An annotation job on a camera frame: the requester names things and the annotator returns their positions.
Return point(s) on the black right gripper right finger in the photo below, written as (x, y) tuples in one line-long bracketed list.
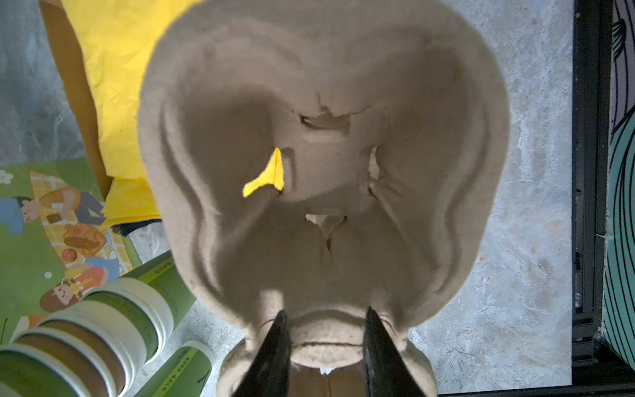
[(385, 371)]

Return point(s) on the black cage frame post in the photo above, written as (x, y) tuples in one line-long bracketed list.
[(602, 342)]

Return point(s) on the white green paper bag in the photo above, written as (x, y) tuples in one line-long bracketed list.
[(55, 247)]

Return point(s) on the green paper cup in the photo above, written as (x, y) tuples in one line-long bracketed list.
[(184, 374)]

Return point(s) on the stack of green paper cups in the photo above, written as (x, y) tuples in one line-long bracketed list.
[(98, 346)]

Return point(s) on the yellow paper napkin stack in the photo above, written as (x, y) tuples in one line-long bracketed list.
[(117, 39)]

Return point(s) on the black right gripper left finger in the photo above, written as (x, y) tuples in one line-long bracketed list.
[(268, 375)]

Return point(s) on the brown pulp cup carrier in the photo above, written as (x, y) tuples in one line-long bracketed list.
[(321, 158)]

